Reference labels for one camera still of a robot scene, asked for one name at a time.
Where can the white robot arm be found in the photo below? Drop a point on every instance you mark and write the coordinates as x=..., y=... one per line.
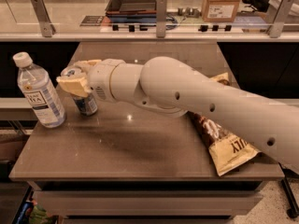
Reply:
x=168, y=86

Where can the sea salt chips bag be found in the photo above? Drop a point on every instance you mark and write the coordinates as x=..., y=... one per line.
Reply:
x=227, y=150

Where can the right metal glass bracket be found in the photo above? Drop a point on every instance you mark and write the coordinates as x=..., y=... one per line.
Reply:
x=276, y=17

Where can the left metal glass bracket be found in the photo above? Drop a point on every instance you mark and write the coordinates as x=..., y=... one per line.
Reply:
x=46, y=26

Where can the metal glass bracket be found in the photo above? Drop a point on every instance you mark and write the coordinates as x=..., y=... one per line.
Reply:
x=46, y=26
x=276, y=17
x=161, y=18

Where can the grey table drawer front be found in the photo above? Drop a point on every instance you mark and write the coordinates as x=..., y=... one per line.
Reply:
x=148, y=203

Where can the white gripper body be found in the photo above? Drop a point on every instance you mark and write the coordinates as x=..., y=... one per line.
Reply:
x=99, y=77

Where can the orange grey tray bin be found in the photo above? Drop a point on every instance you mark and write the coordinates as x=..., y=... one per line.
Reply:
x=131, y=7

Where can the cardboard box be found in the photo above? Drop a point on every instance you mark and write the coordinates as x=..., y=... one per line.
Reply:
x=219, y=10

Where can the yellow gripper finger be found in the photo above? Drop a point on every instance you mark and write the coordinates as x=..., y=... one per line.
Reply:
x=75, y=84
x=87, y=65

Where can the redbull can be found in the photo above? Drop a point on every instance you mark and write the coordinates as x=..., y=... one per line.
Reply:
x=86, y=105

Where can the clear blue plastic bottle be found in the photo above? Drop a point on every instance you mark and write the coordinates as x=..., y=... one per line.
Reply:
x=36, y=86

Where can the middle metal glass bracket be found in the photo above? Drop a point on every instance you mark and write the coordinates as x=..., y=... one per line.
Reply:
x=161, y=18

